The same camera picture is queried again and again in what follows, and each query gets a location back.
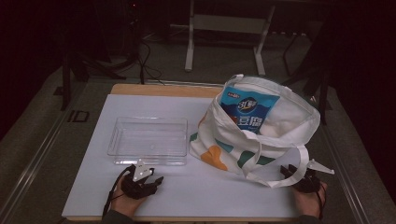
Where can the black metal stand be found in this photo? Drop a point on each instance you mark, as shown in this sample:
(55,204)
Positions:
(323,93)

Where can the white patterned tote bag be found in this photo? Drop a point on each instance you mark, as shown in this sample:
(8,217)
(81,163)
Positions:
(224,133)

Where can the small black floor frame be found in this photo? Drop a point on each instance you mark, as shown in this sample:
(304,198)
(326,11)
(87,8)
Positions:
(70,116)

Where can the blue snack pouch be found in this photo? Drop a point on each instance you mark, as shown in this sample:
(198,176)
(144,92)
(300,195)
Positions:
(246,107)

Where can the dark equipment tower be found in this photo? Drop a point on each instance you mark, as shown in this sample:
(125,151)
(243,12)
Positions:
(133,28)

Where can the person's right hand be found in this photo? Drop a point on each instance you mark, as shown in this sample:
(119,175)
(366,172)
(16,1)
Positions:
(309,203)

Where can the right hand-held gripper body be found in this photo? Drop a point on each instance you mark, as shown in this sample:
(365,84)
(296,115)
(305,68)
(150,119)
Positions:
(306,183)

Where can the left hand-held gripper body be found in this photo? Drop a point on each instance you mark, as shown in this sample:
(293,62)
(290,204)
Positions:
(137,188)

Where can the white metal stand frame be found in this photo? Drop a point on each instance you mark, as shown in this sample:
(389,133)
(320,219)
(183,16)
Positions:
(227,23)

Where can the metal floor rail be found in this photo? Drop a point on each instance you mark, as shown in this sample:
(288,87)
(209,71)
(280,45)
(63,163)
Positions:
(34,161)
(345,174)

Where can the clear plastic container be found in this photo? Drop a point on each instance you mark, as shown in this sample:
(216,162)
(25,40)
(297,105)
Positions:
(149,140)

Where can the black tripod stand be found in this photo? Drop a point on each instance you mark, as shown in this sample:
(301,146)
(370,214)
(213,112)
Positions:
(77,67)

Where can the white table mat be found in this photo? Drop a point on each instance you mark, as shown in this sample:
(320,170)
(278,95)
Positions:
(149,105)

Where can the person's left hand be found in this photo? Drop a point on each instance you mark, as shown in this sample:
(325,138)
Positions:
(124,203)

